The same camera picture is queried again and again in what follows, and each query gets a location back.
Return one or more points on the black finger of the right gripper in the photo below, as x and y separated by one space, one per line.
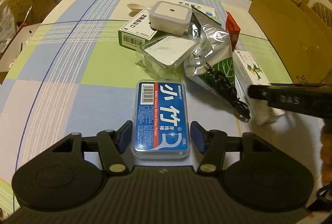
302 98

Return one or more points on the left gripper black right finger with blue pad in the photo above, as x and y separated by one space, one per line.
212 145

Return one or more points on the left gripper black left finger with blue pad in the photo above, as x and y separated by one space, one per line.
112 144

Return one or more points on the blue dental floss pick box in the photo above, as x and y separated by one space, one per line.
160 121

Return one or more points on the silver foil tea bag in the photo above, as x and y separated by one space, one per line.
210 65

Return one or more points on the red snack packet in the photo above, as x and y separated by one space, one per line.
233 30

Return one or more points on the green white throat spray box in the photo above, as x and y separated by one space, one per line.
137 31

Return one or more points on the white square night light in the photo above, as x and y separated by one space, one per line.
170 18

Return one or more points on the person's hand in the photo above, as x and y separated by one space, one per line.
326 156

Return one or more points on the brown cardboard box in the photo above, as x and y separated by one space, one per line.
301 39

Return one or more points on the white box with green print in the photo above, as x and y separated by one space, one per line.
249 72

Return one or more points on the checked tablecloth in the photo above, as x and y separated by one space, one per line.
73 76

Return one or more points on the quilted chair back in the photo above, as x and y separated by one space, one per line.
323 12

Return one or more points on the clear plastic night light case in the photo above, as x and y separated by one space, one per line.
161 58

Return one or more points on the white green medicine box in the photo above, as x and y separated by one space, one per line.
209 11

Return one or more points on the beige plastic spoon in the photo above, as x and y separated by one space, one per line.
135 7

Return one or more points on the open box with small items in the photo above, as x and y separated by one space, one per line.
14 48

